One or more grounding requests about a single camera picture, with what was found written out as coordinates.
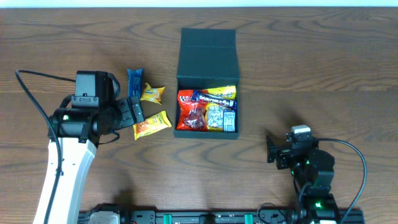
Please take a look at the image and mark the long blue snack bar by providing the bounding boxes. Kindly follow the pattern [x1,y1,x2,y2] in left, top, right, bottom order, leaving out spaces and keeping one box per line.
[127,68,144,99]

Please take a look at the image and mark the red Hacks candy bag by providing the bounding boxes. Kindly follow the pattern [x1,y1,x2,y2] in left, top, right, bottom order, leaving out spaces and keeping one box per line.
[176,90,207,131]

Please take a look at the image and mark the dark blue Cadbury chocolate bar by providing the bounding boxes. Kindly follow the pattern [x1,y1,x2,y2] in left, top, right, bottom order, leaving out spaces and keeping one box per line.
[191,90,237,110]

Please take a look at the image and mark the yellow Hacks candy bag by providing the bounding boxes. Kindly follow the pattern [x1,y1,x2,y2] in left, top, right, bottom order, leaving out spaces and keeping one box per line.
[200,85,236,132]

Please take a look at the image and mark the small dark blue box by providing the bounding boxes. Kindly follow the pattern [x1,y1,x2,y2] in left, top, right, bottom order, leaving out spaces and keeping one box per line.
[223,110,236,133]

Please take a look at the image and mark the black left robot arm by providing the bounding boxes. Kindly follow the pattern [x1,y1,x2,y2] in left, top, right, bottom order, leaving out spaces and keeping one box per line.
[34,71,144,223]

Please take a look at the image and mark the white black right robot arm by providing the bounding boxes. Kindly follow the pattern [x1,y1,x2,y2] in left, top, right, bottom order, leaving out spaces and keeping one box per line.
[266,132,341,223]

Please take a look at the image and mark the small yellow candy packet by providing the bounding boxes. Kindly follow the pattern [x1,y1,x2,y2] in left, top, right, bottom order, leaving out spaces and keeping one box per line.
[140,83,165,105]

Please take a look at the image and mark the yellow orange snack packet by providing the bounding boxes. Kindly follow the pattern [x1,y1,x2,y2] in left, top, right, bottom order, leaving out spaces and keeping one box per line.
[133,110,172,140]

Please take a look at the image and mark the dark green open box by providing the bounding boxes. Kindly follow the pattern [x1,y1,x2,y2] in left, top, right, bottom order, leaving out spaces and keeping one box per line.
[173,27,241,141]

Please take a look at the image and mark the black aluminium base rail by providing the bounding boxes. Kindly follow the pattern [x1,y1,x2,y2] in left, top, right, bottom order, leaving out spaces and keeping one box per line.
[77,203,365,224]

